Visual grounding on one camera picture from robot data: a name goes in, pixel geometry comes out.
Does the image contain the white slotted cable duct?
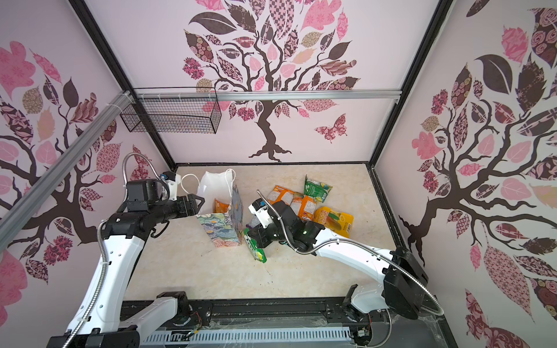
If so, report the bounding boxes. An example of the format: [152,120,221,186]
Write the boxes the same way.
[140,327,352,347]

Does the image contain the aluminium rail back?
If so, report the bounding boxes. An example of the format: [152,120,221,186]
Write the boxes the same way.
[136,89,402,102]

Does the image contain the green white snack bag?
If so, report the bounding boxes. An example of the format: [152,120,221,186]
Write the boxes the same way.
[243,228,267,263]

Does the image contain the floral paper bag white handles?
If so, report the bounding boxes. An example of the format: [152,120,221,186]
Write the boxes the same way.
[180,168,243,248]

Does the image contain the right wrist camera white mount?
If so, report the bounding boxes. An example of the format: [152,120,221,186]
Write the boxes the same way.
[248,198,273,229]

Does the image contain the orange chips snack bag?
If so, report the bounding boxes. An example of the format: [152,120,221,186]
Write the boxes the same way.
[213,200,230,214]

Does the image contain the aluminium rail left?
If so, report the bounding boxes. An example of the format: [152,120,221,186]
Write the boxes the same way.
[1,91,133,250]

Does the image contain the yellow snack bag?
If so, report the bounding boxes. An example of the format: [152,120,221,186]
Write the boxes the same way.
[313,207,354,238]

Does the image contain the green snack bag far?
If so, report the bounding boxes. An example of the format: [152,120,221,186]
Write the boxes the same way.
[304,175,333,203]

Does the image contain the black base frame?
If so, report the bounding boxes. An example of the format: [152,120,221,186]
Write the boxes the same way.
[153,297,457,347]

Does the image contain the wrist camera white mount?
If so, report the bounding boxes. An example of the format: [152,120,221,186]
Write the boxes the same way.
[160,171,181,201]
[248,198,273,229]

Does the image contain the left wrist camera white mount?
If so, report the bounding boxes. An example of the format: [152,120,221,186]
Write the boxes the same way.
[160,171,181,201]

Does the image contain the orange white snack bag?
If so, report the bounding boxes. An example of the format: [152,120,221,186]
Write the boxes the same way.
[267,185,303,205]
[290,196,317,221]

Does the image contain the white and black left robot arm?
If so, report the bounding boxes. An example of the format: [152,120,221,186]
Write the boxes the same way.
[47,172,205,347]

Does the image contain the aluminium rail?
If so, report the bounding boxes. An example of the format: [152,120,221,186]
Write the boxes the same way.
[136,89,402,102]
[1,91,133,250]

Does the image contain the black wire basket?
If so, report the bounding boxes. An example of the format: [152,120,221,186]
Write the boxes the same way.
[120,87,223,134]

